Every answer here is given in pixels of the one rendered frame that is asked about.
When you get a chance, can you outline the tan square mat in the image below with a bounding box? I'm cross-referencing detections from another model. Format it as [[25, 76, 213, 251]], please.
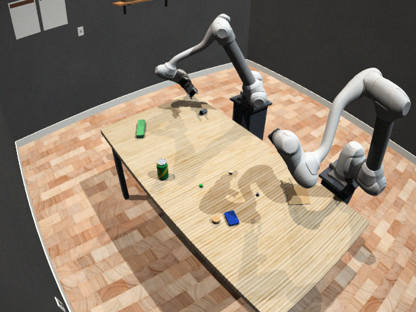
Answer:
[[285, 187, 311, 205]]

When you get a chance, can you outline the green rectangular block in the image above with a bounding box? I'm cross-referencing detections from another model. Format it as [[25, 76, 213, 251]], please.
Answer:
[[136, 120, 145, 138]]

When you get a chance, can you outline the blue case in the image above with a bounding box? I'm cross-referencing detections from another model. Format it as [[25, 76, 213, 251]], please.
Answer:
[[224, 211, 239, 226]]

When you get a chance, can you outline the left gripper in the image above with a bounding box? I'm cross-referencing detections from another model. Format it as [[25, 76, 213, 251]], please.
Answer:
[[268, 128, 282, 145]]

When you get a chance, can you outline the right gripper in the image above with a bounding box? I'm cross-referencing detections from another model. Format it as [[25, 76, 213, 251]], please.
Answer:
[[178, 76, 198, 99]]

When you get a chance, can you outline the green drink can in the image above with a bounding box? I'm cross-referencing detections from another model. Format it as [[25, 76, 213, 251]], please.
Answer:
[[156, 159, 168, 180]]

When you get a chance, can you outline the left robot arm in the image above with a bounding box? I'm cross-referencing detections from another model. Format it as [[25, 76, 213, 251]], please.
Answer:
[[274, 68, 411, 196]]

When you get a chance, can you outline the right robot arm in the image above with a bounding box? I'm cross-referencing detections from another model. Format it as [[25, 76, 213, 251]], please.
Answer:
[[155, 14, 267, 108]]

